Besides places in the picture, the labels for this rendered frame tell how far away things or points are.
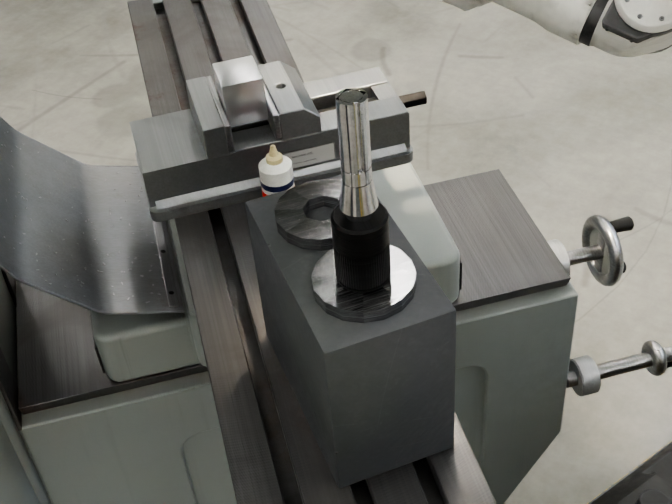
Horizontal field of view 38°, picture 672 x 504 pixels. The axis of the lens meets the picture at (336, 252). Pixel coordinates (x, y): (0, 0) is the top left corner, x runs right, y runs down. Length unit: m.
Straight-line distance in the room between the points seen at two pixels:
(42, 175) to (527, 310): 0.69
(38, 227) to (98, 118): 1.99
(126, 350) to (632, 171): 1.88
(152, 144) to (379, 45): 2.23
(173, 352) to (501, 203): 0.57
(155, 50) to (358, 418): 0.89
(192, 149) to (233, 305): 0.22
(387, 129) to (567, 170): 1.62
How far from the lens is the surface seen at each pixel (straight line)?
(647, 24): 1.04
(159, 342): 1.29
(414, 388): 0.87
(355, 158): 0.75
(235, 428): 1.00
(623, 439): 2.20
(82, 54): 3.64
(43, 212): 1.31
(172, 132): 1.29
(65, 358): 1.40
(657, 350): 1.62
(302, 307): 0.84
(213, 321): 1.11
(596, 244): 1.63
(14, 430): 1.36
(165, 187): 1.24
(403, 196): 1.42
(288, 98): 1.24
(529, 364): 1.51
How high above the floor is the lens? 1.71
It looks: 41 degrees down
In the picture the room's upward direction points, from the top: 5 degrees counter-clockwise
